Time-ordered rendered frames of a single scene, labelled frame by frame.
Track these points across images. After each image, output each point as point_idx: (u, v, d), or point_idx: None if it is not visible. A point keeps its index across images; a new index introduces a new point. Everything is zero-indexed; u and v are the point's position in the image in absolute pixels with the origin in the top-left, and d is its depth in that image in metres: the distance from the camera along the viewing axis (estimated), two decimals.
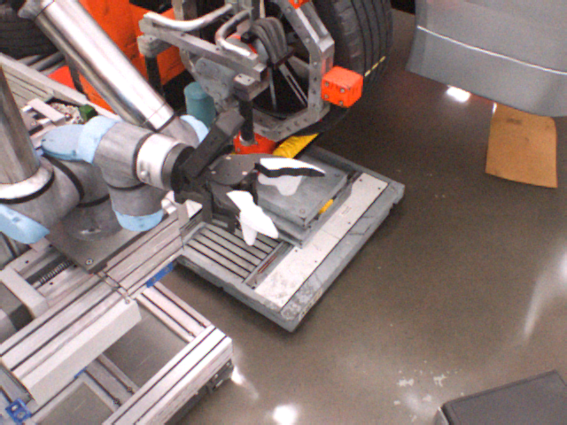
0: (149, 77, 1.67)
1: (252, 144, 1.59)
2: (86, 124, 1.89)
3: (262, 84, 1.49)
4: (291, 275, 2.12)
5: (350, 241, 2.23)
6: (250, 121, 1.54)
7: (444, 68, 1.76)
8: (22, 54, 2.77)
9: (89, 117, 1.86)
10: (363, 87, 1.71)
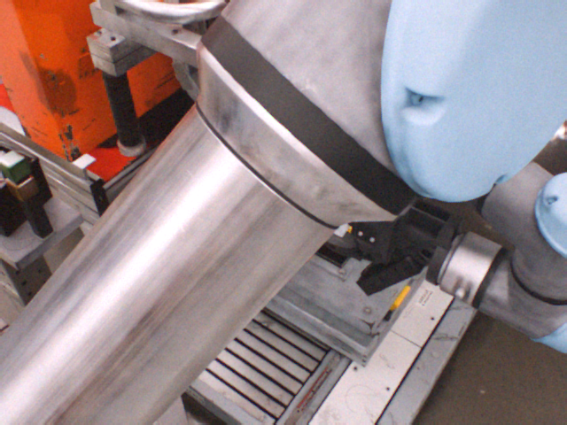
0: (113, 112, 0.89)
1: None
2: (11, 185, 1.10)
3: None
4: (351, 415, 1.34)
5: (438, 351, 1.45)
6: None
7: None
8: None
9: (16, 174, 1.08)
10: None
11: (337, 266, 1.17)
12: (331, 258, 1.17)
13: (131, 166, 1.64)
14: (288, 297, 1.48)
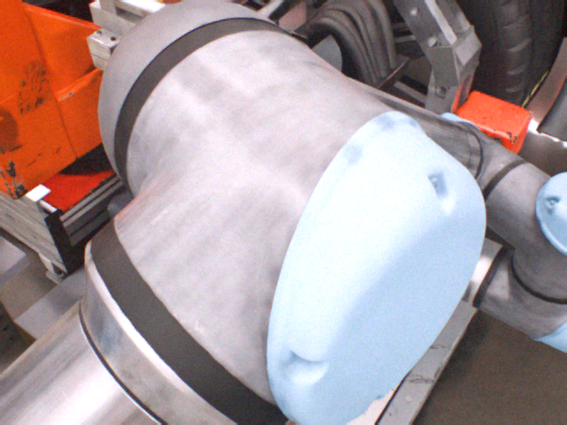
0: None
1: None
2: None
3: None
4: None
5: (412, 395, 1.37)
6: None
7: None
8: None
9: None
10: None
11: None
12: None
13: (92, 195, 1.56)
14: None
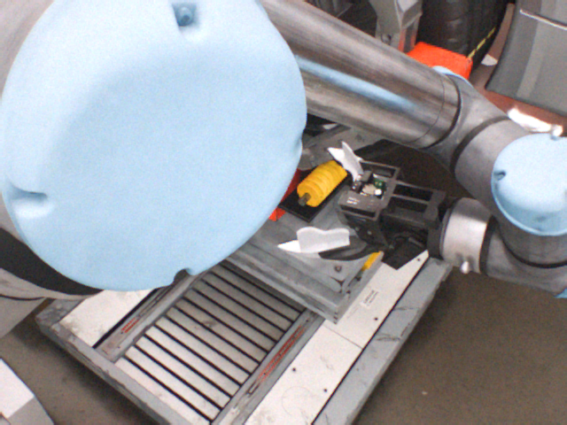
0: None
1: None
2: None
3: None
4: (286, 417, 1.32)
5: (378, 351, 1.43)
6: None
7: (566, 88, 0.96)
8: None
9: None
10: None
11: (305, 220, 1.23)
12: (299, 213, 1.23)
13: None
14: (265, 259, 1.55)
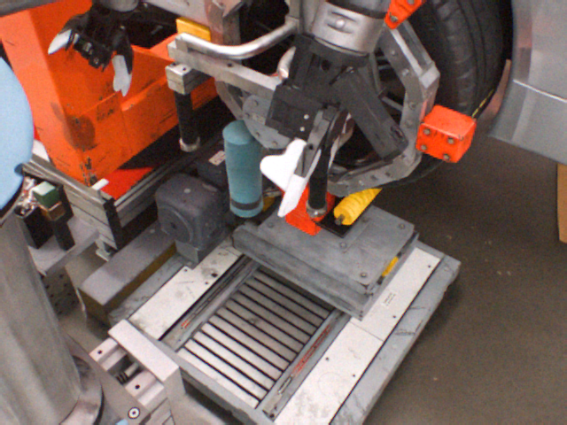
0: (180, 119, 1.23)
1: (322, 214, 1.15)
2: (43, 209, 1.37)
3: (345, 135, 1.06)
4: (322, 397, 1.60)
5: (397, 344, 1.71)
6: (323, 185, 1.10)
7: (548, 138, 1.24)
8: None
9: (48, 201, 1.34)
10: None
11: (339, 236, 1.51)
12: (335, 230, 1.52)
13: (137, 185, 1.90)
14: (299, 266, 1.83)
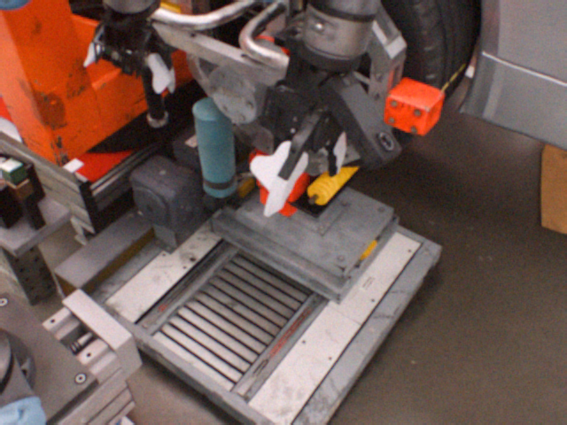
0: (146, 93, 1.22)
1: None
2: (11, 187, 1.35)
3: None
4: (298, 380, 1.58)
5: (375, 328, 1.70)
6: None
7: (519, 112, 1.23)
8: None
9: (15, 178, 1.33)
10: None
11: (314, 216, 1.50)
12: (309, 211, 1.50)
13: (115, 169, 1.89)
14: (278, 251, 1.81)
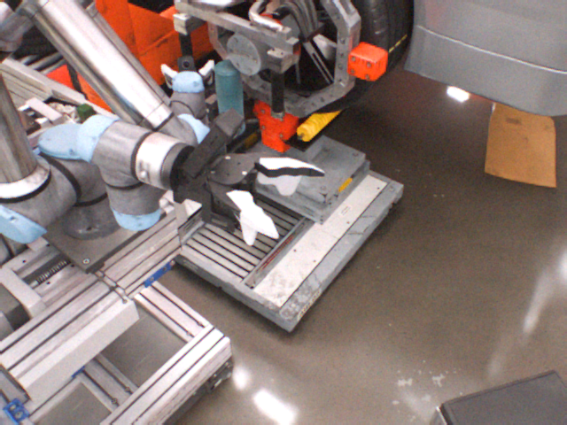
0: (182, 54, 1.75)
1: (282, 117, 1.67)
2: (84, 123, 1.88)
3: (294, 57, 1.58)
4: (290, 275, 2.12)
5: (349, 241, 2.23)
6: (281, 94, 1.62)
7: (443, 67, 1.76)
8: (21, 54, 2.77)
9: (88, 117, 1.86)
10: (386, 64, 1.79)
11: (301, 150, 2.03)
12: (298, 146, 2.03)
13: None
14: (275, 185, 2.35)
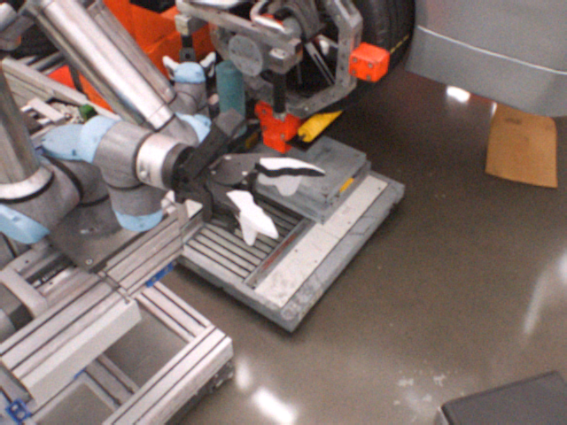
0: None
1: (283, 118, 1.67)
2: (86, 124, 1.89)
3: (296, 58, 1.58)
4: (291, 275, 2.12)
5: (350, 241, 2.23)
6: (283, 94, 1.62)
7: (444, 68, 1.76)
8: (22, 54, 2.77)
9: (89, 117, 1.86)
10: (388, 64, 1.80)
11: (302, 150, 2.03)
12: (299, 146, 2.04)
13: None
14: (276, 186, 2.35)
